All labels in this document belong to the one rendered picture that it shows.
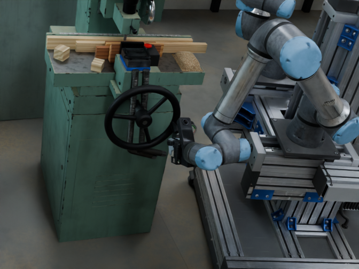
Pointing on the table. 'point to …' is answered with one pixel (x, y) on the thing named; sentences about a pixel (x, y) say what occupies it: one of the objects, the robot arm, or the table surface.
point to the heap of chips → (187, 61)
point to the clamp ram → (131, 45)
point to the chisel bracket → (125, 20)
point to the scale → (118, 34)
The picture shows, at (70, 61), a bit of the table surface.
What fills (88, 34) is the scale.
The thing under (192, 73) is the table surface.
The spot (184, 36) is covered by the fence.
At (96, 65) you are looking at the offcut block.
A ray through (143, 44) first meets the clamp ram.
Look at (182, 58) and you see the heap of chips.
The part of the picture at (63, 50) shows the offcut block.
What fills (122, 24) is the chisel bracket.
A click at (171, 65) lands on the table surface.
